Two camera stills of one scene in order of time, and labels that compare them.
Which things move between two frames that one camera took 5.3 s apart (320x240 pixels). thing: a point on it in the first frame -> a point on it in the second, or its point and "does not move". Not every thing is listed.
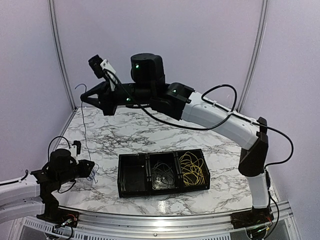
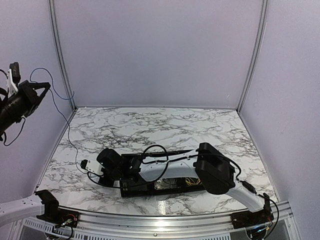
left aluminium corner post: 52,8 does not move
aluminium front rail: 281,214 does not move
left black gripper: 85,172 -> 33,100
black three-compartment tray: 162,172 does not move
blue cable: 83,120 -> 58,106
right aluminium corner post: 255,54 does not move
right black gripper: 104,100 -> 110,183
